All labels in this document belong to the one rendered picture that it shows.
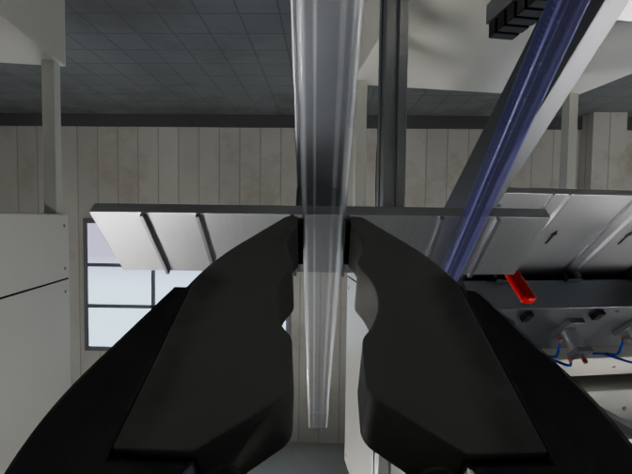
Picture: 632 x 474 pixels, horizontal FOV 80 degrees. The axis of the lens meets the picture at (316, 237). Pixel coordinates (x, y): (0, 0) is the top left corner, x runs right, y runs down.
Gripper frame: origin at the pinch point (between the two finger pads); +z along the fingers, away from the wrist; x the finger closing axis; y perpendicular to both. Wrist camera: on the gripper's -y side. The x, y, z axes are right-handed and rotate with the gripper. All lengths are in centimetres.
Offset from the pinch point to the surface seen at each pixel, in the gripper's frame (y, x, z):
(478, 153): 8.5, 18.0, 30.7
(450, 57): 6, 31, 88
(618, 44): 2, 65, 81
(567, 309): 30, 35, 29
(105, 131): 106, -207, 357
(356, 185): 38, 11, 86
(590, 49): -3.0, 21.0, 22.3
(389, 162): 17, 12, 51
